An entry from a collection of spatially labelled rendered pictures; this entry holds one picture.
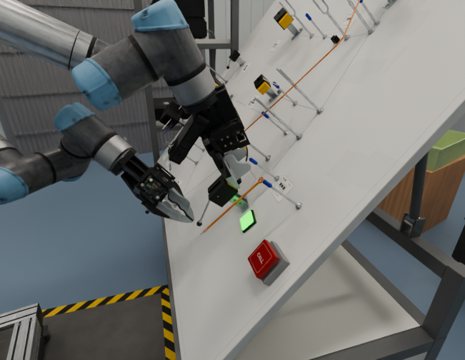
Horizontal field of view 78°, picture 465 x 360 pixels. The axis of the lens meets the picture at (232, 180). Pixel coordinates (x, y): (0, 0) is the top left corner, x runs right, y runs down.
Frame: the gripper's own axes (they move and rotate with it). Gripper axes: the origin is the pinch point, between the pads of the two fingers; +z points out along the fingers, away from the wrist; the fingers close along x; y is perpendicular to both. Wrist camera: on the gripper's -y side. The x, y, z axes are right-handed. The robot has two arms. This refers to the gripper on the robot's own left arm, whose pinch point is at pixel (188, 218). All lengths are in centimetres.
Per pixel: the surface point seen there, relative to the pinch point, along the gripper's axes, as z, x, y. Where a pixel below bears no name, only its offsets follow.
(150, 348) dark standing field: 41, -45, -100
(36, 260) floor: -42, -58, -187
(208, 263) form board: 10.3, -5.5, 1.8
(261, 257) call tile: 11.1, -1.7, 22.7
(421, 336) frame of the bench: 61, 11, 15
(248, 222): 9.1, 5.1, 11.9
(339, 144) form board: 9.8, 23.2, 28.2
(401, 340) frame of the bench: 57, 7, 14
